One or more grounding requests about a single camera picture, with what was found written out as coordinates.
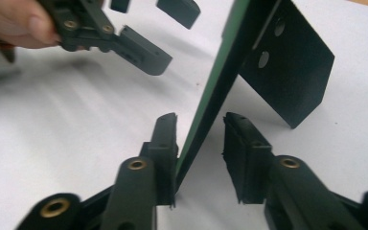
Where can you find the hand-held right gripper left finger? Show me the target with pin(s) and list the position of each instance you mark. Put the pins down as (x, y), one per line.
(166, 159)

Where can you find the white table cover sheet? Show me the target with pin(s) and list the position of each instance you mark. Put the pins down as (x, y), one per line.
(60, 127)

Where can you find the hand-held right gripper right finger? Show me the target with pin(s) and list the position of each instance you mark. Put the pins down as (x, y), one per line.
(246, 159)

